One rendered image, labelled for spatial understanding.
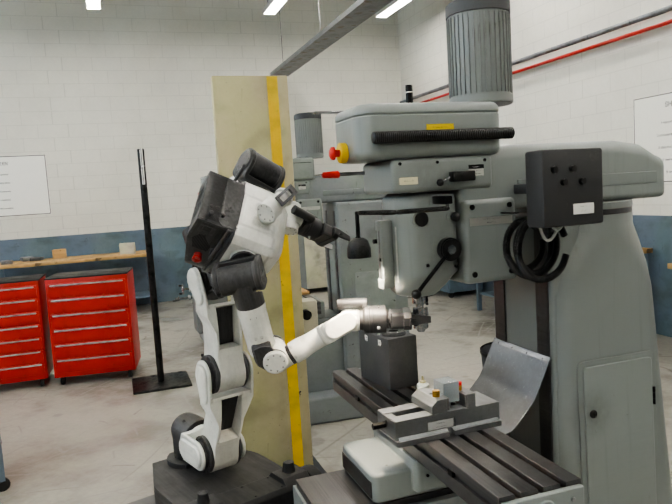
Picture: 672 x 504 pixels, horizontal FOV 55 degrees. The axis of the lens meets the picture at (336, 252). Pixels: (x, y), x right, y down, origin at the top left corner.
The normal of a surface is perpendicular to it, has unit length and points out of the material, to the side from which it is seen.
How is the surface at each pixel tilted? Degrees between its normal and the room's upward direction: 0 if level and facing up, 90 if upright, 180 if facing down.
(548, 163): 90
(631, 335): 88
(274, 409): 90
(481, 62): 90
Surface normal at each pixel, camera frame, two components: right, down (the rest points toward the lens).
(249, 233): 0.48, -0.49
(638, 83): -0.94, 0.09
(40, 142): 0.32, 0.07
